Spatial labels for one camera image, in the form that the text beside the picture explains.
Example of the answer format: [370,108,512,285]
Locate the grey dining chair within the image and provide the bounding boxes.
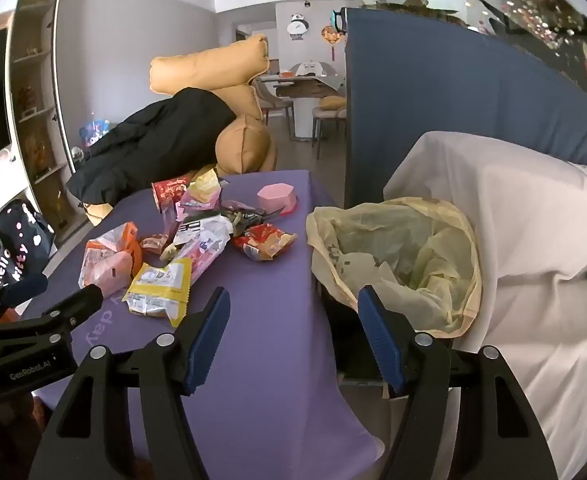
[312,95,348,158]
[256,82,294,136]

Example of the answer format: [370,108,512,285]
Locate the dark foil wrapper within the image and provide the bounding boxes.
[220,200,284,233]

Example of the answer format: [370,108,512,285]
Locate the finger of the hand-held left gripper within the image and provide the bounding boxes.
[0,284,105,337]
[0,272,49,318]

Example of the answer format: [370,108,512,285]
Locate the dark red printed packet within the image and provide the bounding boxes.
[152,176,194,213]

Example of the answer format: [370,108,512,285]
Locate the orange hanging ornament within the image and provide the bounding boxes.
[322,25,347,63]

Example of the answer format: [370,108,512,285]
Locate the purple tablecloth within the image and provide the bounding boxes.
[20,170,389,480]

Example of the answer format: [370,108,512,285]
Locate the long tan cushion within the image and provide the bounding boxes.
[149,34,270,97]

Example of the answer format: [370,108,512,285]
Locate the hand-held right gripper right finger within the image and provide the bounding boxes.
[357,285,559,480]

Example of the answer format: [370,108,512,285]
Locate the clear pink printed wrapper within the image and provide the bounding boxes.
[166,220,234,286]

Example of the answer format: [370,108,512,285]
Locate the pink yellow wrapper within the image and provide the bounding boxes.
[176,167,224,211]

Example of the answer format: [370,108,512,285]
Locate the small tan cushion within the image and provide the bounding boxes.
[208,84,264,123]

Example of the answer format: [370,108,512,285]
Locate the dark bag with white print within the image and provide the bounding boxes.
[0,199,56,291]

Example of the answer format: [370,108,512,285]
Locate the trash bin with yellow bag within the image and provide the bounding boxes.
[306,197,481,338]

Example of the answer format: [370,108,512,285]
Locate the white shelf unit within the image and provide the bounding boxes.
[3,0,74,241]

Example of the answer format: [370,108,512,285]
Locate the colourful blue toy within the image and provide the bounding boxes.
[78,117,111,148]

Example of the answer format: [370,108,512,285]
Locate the dining table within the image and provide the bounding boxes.
[253,71,347,141]

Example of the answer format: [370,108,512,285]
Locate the orange white plastic packet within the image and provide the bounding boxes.
[78,222,144,303]

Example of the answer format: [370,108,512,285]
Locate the blue partition screen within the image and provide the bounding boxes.
[341,7,587,211]

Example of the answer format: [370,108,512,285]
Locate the square tan cushion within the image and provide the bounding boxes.
[214,114,277,178]

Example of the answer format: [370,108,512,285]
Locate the small clear wrapper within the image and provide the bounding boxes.
[140,232,171,253]

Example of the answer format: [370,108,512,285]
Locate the black jacket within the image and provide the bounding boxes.
[66,86,238,206]

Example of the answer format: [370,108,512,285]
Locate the red orange snack wrapper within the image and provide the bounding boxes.
[230,223,299,262]

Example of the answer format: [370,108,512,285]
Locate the tan sofa seat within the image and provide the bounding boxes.
[86,200,115,226]

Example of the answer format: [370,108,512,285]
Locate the panda wall decoration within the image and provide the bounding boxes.
[286,12,310,41]

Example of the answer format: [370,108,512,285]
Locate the yellow snack wrapper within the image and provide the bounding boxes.
[122,257,194,328]

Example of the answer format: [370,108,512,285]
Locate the pink hexagonal box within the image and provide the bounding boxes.
[256,183,300,217]

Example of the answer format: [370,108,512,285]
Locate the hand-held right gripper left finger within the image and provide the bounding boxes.
[28,286,231,480]

